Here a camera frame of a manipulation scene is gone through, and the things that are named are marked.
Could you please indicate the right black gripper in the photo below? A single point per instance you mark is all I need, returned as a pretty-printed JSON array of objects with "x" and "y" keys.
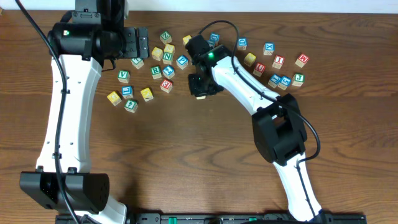
[{"x": 197, "y": 91}]

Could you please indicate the red I block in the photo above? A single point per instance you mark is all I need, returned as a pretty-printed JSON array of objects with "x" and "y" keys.
[{"x": 278, "y": 62}]

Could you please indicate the blue 2 block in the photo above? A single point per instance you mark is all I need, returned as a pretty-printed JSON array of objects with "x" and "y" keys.
[{"x": 168, "y": 72}]

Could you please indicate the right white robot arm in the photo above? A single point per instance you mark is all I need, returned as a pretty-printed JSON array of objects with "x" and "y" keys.
[{"x": 278, "y": 126}]

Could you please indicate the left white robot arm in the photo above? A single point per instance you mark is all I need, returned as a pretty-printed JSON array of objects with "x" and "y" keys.
[{"x": 79, "y": 44}]

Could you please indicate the blue P block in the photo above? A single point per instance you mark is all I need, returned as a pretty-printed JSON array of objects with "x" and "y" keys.
[{"x": 182, "y": 62}]

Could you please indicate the red E block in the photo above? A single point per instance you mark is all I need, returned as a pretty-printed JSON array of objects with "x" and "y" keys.
[{"x": 166, "y": 85}]

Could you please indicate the green N block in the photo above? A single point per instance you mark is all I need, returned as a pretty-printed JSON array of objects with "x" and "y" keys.
[{"x": 167, "y": 58}]

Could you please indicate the yellow block top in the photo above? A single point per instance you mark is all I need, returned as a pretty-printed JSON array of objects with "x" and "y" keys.
[{"x": 186, "y": 39}]

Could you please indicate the blue block top pair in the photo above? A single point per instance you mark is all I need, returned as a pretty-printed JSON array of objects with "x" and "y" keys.
[{"x": 214, "y": 37}]

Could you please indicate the green R block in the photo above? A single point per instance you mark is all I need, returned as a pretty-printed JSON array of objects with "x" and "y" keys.
[{"x": 156, "y": 72}]

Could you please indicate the yellow block upper near N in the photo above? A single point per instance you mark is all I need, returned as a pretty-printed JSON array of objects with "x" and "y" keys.
[{"x": 169, "y": 48}]

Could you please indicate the yellow block n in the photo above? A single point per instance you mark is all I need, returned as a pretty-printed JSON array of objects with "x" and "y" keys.
[
  {"x": 169, "y": 48},
  {"x": 157, "y": 54}
]

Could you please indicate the yellow block upper right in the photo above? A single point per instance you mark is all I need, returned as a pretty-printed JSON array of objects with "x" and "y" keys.
[{"x": 249, "y": 59}]

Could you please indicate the blue D block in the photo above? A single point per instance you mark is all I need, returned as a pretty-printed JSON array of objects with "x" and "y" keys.
[{"x": 242, "y": 44}]

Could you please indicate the yellow block lower left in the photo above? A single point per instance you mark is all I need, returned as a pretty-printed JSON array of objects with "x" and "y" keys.
[{"x": 147, "y": 94}]

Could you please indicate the red U block right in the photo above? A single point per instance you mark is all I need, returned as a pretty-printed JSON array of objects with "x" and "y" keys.
[{"x": 259, "y": 69}]

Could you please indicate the green Z block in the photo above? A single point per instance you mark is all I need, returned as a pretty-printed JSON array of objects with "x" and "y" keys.
[{"x": 165, "y": 37}]

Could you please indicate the green 7 block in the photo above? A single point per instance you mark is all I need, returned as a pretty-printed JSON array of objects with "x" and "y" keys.
[{"x": 137, "y": 62}]

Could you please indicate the blue X block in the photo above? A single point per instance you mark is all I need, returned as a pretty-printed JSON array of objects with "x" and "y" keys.
[{"x": 268, "y": 48}]

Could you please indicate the green 4 block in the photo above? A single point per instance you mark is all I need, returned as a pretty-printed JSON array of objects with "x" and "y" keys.
[{"x": 131, "y": 106}]

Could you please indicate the blue L block left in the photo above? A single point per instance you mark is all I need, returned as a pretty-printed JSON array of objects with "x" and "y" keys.
[{"x": 127, "y": 92}]

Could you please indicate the green V block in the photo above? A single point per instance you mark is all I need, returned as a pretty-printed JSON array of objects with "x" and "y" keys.
[{"x": 124, "y": 76}]

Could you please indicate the yellow block far left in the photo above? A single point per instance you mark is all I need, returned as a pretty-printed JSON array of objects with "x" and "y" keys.
[{"x": 114, "y": 98}]

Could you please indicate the green J block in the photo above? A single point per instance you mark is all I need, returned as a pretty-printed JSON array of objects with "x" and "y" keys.
[{"x": 298, "y": 79}]

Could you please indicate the red M block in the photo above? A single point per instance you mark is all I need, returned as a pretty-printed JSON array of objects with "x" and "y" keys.
[{"x": 302, "y": 60}]

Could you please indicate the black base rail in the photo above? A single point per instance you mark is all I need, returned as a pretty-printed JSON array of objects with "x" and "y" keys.
[{"x": 277, "y": 218}]

